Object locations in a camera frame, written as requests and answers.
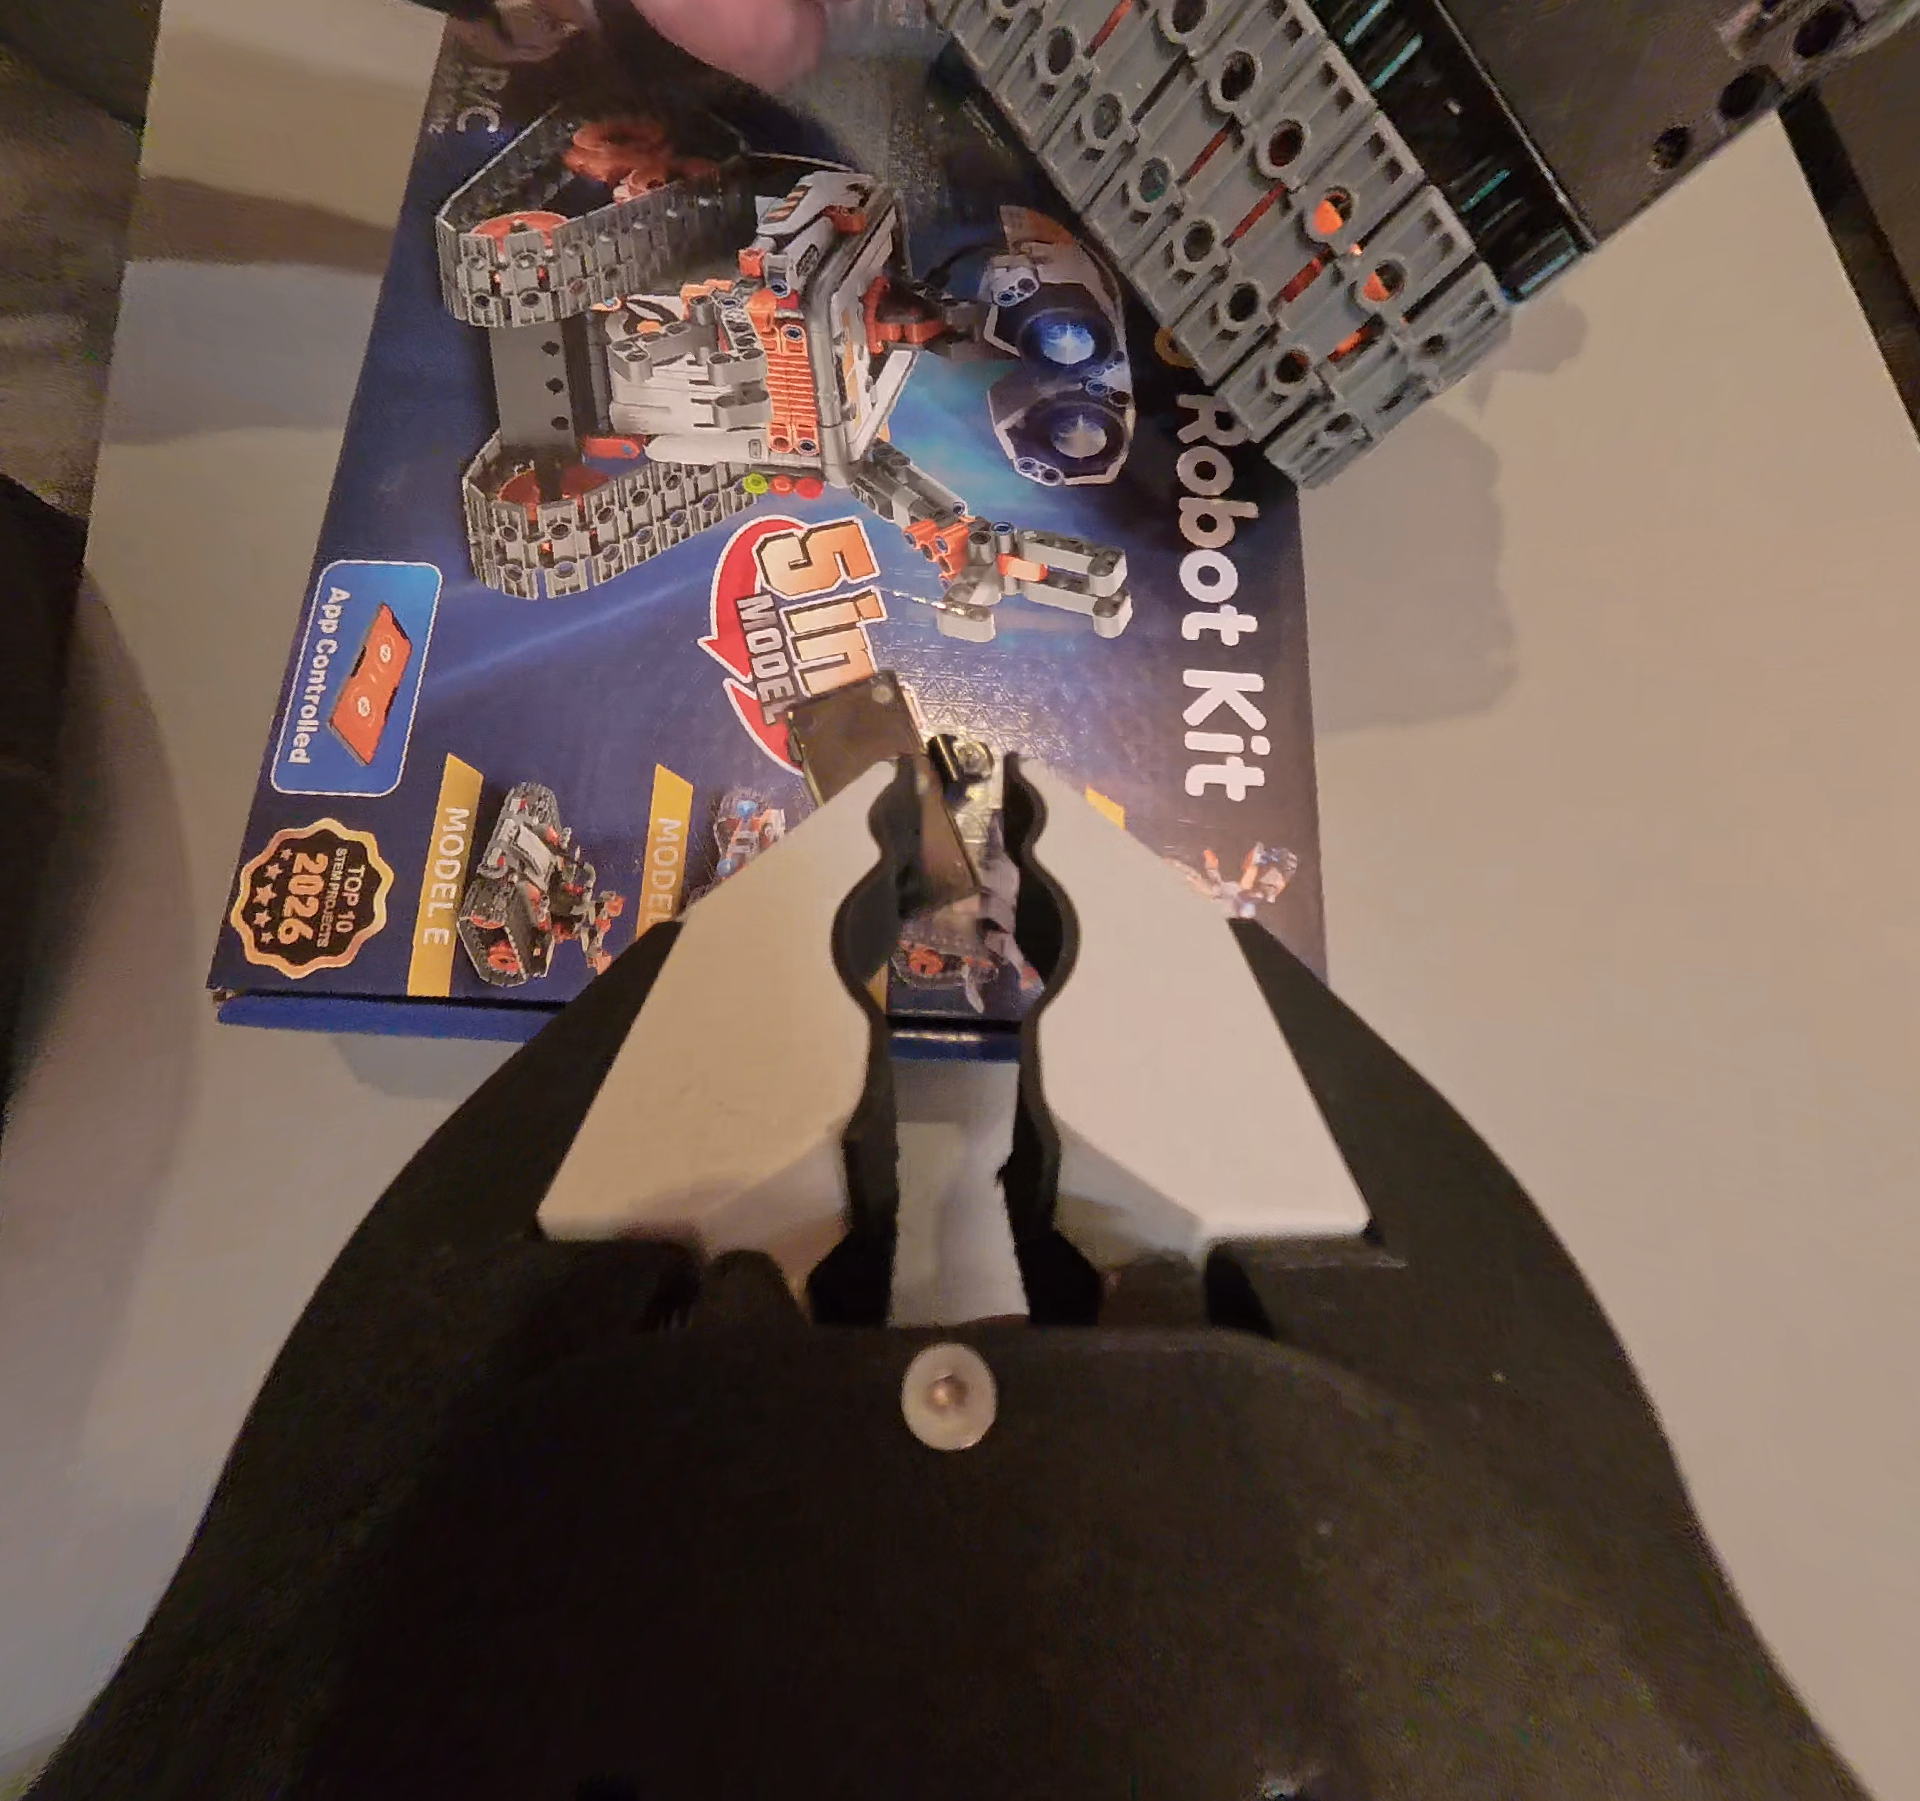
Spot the grey desk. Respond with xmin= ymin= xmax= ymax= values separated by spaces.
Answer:
xmin=0 ymin=0 xmax=1920 ymax=1443

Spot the blue robot kit box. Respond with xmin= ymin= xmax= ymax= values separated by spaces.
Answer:
xmin=214 ymin=2 xmax=1332 ymax=1071

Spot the tracked building-block toy robot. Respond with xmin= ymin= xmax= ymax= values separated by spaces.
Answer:
xmin=879 ymin=0 xmax=1920 ymax=493

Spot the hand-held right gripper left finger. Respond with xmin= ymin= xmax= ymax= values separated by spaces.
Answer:
xmin=540 ymin=764 xmax=906 ymax=1250

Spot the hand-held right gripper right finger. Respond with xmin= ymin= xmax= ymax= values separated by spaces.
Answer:
xmin=1004 ymin=754 xmax=1381 ymax=1265

